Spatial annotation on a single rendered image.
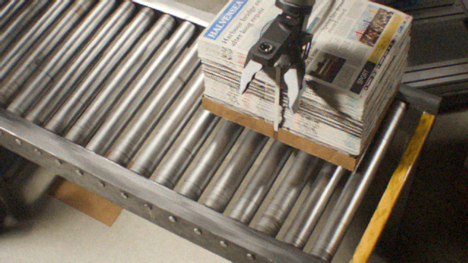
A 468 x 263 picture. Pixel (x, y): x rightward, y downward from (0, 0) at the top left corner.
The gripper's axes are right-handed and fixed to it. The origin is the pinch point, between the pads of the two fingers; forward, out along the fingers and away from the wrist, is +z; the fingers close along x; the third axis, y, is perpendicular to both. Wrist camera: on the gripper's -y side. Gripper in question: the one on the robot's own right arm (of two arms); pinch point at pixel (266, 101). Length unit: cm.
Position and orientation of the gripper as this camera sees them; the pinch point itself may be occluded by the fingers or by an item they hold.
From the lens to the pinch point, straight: 131.2
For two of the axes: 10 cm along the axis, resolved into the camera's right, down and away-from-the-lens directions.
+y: 4.7, -3.0, 8.3
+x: -8.6, -3.7, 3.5
